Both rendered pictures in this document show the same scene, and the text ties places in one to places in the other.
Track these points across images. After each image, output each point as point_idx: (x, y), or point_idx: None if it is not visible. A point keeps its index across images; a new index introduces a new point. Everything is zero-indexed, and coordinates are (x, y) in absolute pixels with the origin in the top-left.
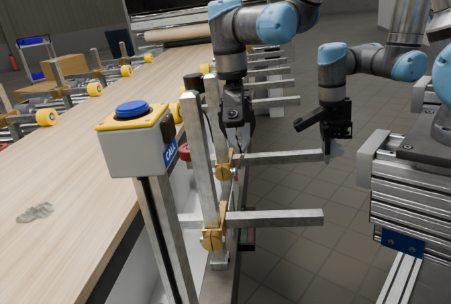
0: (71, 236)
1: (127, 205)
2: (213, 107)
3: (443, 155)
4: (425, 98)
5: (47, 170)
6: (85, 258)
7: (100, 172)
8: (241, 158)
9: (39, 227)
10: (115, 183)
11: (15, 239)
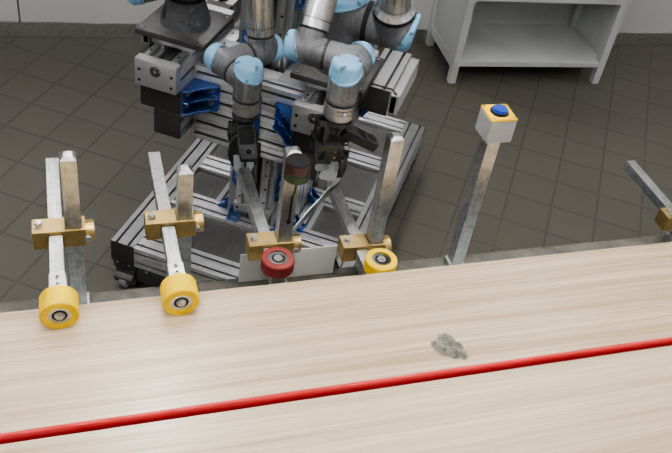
0: (459, 295)
1: (406, 274)
2: None
3: (367, 80)
4: (181, 74)
5: (369, 409)
6: (472, 272)
7: (356, 333)
8: (333, 188)
9: (462, 330)
10: (375, 303)
11: (483, 338)
